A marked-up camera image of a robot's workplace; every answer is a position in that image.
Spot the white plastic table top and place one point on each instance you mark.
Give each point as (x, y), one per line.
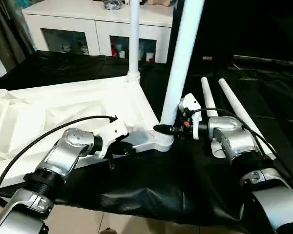
(63, 112)

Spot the white plastic table leg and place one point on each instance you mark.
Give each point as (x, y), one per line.
(207, 97)
(239, 112)
(183, 58)
(134, 39)

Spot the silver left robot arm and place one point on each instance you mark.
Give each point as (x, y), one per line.
(53, 165)

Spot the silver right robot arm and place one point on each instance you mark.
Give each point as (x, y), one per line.
(254, 165)

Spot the black work mat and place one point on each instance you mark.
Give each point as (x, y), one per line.
(161, 190)

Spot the small yellow tag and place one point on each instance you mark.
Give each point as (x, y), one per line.
(206, 58)

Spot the brown teddy bear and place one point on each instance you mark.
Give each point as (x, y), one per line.
(162, 2)

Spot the white sideboard with glass doors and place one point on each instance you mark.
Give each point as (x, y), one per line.
(93, 22)

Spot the clear glass ornament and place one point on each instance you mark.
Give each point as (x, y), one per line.
(112, 4)

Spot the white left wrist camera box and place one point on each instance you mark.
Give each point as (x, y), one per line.
(112, 134)

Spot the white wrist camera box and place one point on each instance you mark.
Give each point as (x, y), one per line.
(112, 134)
(189, 107)

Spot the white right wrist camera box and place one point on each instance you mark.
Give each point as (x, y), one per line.
(189, 107)

